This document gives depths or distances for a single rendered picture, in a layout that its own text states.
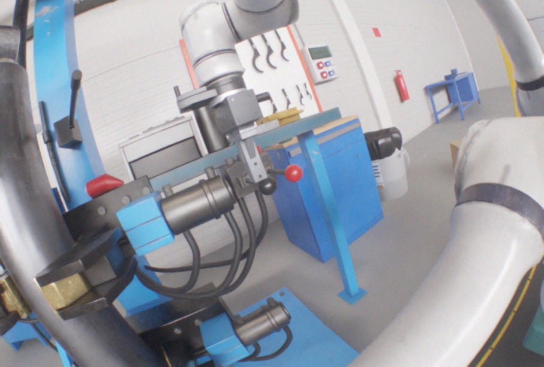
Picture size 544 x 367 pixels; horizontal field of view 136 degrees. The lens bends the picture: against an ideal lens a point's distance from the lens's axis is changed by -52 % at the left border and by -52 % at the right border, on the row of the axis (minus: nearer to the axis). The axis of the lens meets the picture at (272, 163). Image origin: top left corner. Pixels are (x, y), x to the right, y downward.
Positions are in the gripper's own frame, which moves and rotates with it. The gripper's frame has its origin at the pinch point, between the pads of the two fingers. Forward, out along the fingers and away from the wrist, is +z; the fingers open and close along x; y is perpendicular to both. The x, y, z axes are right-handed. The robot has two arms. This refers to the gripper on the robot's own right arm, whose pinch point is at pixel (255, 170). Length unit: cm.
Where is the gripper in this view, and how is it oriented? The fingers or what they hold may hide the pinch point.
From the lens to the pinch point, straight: 42.1
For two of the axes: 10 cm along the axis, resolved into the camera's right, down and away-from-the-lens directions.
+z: 3.4, 9.3, 1.5
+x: -4.0, 0.0, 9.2
